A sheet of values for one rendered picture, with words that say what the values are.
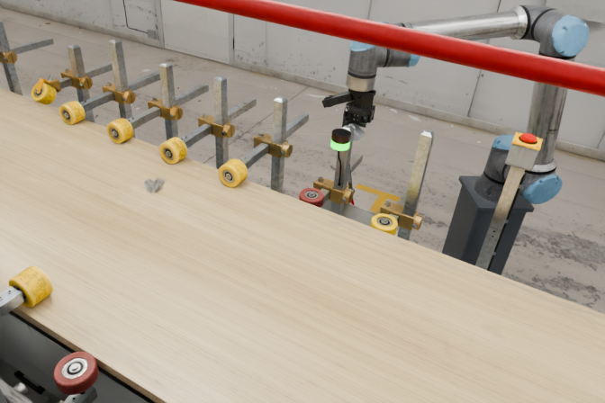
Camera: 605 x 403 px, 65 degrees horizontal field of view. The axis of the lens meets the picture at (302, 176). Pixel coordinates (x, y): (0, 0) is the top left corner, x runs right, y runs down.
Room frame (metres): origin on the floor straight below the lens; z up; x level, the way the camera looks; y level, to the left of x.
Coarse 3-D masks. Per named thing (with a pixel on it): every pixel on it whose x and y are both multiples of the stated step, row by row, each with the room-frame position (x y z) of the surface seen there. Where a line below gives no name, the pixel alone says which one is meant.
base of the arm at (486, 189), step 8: (480, 176) 1.86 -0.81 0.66; (488, 176) 1.80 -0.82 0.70; (480, 184) 1.81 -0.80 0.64; (488, 184) 1.78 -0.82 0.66; (496, 184) 1.76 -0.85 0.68; (480, 192) 1.79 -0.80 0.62; (488, 192) 1.77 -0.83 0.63; (496, 192) 1.75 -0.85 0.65; (488, 200) 1.75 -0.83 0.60; (496, 200) 1.74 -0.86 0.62
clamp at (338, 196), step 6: (324, 180) 1.40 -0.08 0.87; (330, 180) 1.40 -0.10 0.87; (318, 186) 1.37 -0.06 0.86; (324, 186) 1.36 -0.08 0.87; (330, 186) 1.36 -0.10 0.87; (348, 186) 1.37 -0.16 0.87; (330, 192) 1.35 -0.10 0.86; (336, 192) 1.34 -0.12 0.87; (342, 192) 1.34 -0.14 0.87; (348, 192) 1.34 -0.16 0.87; (330, 198) 1.35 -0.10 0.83; (336, 198) 1.34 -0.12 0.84; (342, 198) 1.33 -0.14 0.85; (348, 198) 1.33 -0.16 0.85
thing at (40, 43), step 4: (36, 40) 2.34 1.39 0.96; (40, 40) 2.34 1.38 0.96; (44, 40) 2.35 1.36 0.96; (48, 40) 2.37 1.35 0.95; (52, 40) 2.39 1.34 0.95; (24, 44) 2.27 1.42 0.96; (28, 44) 2.28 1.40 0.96; (32, 44) 2.29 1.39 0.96; (36, 44) 2.31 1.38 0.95; (40, 44) 2.33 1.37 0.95; (44, 44) 2.35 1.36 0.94; (48, 44) 2.37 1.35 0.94; (12, 48) 2.21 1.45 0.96; (16, 48) 2.22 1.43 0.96; (20, 48) 2.23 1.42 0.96; (24, 48) 2.25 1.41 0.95; (28, 48) 2.27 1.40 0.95; (32, 48) 2.29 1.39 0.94; (36, 48) 2.30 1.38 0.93; (16, 52) 2.21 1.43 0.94; (20, 52) 2.23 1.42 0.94
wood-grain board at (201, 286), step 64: (0, 128) 1.54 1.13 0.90; (64, 128) 1.57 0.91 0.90; (0, 192) 1.15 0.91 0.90; (64, 192) 1.18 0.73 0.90; (128, 192) 1.20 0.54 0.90; (192, 192) 1.23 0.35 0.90; (256, 192) 1.26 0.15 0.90; (0, 256) 0.88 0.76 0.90; (64, 256) 0.90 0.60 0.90; (128, 256) 0.92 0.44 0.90; (192, 256) 0.94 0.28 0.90; (256, 256) 0.95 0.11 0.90; (320, 256) 0.97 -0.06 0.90; (384, 256) 0.99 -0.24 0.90; (448, 256) 1.02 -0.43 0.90; (64, 320) 0.70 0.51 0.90; (128, 320) 0.71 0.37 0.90; (192, 320) 0.73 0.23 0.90; (256, 320) 0.74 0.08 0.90; (320, 320) 0.76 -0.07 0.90; (384, 320) 0.77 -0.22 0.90; (448, 320) 0.79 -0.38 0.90; (512, 320) 0.80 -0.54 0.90; (576, 320) 0.82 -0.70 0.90; (128, 384) 0.57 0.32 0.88; (192, 384) 0.57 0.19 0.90; (256, 384) 0.58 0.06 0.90; (320, 384) 0.59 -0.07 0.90; (384, 384) 0.60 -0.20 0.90; (448, 384) 0.61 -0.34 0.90; (512, 384) 0.63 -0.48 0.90; (576, 384) 0.64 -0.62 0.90
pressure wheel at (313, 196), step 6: (300, 192) 1.27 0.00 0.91; (306, 192) 1.27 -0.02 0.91; (312, 192) 1.27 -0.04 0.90; (318, 192) 1.27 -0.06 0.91; (300, 198) 1.24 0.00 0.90; (306, 198) 1.23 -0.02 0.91; (312, 198) 1.24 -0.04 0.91; (318, 198) 1.24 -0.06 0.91; (312, 204) 1.22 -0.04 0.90; (318, 204) 1.22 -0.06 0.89
